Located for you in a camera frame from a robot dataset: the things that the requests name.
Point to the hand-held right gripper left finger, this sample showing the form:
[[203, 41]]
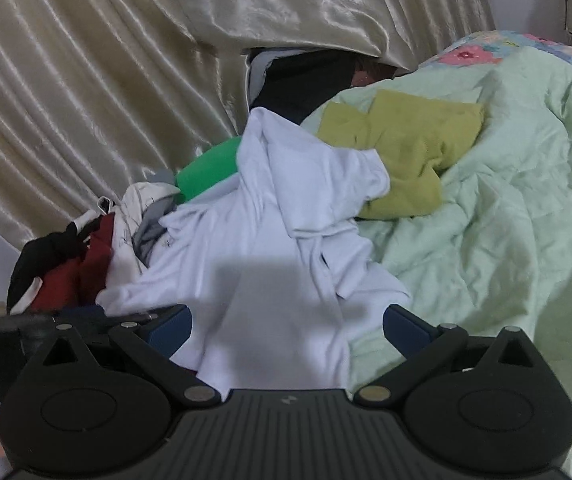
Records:
[[171, 331]]

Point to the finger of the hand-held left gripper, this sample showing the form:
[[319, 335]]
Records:
[[21, 324]]

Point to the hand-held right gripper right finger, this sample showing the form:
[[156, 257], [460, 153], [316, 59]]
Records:
[[403, 329]]

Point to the white shirt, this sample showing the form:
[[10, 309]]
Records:
[[266, 240]]

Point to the dark red cloth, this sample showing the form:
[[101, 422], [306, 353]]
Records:
[[66, 280]]

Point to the black cloth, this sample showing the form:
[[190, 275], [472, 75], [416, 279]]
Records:
[[31, 260]]

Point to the grey cloth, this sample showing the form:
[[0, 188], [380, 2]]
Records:
[[150, 232]]

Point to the white printed cloth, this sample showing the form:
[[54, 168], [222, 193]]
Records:
[[126, 220]]

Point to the light green quilt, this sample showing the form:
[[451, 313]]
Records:
[[490, 210]]

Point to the bright green cloth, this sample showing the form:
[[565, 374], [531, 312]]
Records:
[[206, 170]]

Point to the olive yellow cloth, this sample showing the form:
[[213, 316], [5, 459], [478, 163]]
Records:
[[405, 145]]

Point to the beige satin curtain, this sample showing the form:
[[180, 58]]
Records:
[[66, 110], [316, 5]]

